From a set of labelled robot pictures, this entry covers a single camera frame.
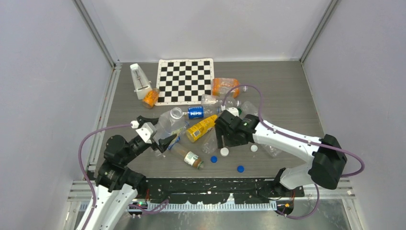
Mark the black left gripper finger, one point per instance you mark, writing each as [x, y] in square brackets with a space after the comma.
[142, 120]
[163, 144]

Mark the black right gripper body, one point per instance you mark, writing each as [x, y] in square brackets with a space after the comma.
[230, 140]

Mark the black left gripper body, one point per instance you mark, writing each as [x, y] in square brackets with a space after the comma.
[141, 147]

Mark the large white bottle cap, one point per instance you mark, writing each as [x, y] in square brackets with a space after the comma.
[224, 152]

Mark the tall clear juice bottle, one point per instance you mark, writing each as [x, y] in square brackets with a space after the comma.
[172, 122]

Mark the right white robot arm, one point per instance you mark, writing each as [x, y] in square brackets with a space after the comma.
[323, 160]

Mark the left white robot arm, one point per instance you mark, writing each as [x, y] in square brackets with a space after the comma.
[116, 185]

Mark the clear bottle near right arm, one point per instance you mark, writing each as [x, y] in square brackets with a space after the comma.
[248, 108]

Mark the blue label clear bottle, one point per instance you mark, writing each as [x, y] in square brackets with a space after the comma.
[160, 154]

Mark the small orange bottle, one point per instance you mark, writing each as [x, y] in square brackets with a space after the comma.
[151, 98]

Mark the brown coffee bottle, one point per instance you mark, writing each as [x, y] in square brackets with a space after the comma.
[187, 156]

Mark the clear crumpled plastic bottle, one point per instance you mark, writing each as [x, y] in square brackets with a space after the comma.
[210, 143]

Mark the yellow label bottle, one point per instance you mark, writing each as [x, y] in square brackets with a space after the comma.
[200, 129]

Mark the clear bottle behind Pepsi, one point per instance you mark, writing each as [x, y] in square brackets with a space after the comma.
[218, 101]

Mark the blue Pepsi label bottle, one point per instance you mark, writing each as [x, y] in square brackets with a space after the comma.
[201, 111]

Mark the orange label wide bottle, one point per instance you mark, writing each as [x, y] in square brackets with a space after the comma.
[220, 86]

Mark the white metronome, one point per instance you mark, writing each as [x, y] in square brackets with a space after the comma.
[141, 83]

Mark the black white checkerboard mat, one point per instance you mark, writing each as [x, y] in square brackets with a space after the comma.
[184, 81]

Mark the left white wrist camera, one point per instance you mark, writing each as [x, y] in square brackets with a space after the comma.
[146, 131]

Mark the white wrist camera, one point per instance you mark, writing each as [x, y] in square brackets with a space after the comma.
[233, 110]
[146, 131]

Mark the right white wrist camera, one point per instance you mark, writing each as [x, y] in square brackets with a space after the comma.
[233, 110]

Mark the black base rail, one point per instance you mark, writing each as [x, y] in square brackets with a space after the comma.
[248, 190]

